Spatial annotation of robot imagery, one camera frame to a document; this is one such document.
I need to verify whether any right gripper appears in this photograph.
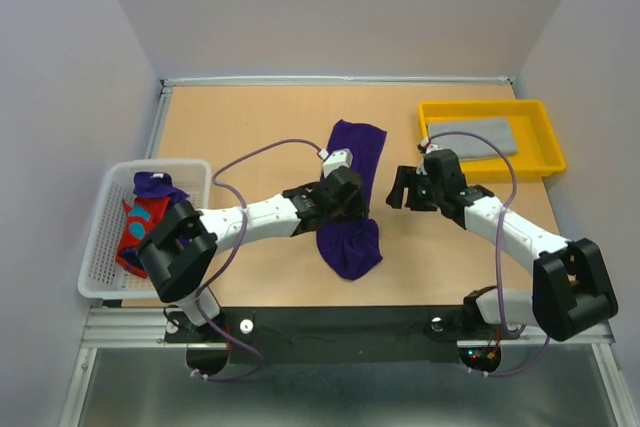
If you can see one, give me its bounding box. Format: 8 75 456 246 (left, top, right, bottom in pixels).
383 165 443 212

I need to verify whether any grey panda towel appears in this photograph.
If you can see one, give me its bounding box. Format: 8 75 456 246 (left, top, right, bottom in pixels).
427 117 518 160

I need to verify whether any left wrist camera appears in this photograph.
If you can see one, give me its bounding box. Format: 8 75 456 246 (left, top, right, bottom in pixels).
318 148 353 178

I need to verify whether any purple towel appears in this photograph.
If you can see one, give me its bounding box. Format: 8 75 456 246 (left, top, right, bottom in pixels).
316 120 387 281
133 171 189 205

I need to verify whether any red blue patterned towel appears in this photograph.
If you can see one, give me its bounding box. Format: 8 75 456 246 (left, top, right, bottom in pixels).
115 196 170 279

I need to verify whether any yellow plastic tray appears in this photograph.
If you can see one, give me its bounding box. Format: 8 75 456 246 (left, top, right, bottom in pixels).
418 100 567 181

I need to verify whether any aluminium rail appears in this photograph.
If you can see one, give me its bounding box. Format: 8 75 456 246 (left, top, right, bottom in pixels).
80 307 615 349
161 75 513 88

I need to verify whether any aluminium back rail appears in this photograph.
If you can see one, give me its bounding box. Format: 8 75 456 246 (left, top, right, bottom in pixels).
161 75 513 88

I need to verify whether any aluminium front rail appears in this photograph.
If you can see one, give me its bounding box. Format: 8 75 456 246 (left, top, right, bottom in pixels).
80 307 615 349

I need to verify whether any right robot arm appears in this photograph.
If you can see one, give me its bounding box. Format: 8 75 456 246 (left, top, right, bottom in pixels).
386 149 619 342

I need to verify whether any white plastic basket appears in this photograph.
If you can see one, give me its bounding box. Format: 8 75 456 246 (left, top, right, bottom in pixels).
77 158 211 300

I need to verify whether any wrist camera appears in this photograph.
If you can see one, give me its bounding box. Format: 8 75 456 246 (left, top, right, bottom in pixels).
318 148 353 178
417 138 441 154

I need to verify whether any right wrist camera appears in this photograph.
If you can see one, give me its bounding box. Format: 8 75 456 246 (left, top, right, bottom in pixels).
417 138 441 154

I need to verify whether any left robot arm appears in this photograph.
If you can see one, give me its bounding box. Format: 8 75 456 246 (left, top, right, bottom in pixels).
136 167 369 341

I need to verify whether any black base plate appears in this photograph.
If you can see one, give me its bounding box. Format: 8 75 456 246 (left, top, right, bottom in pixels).
163 305 506 366

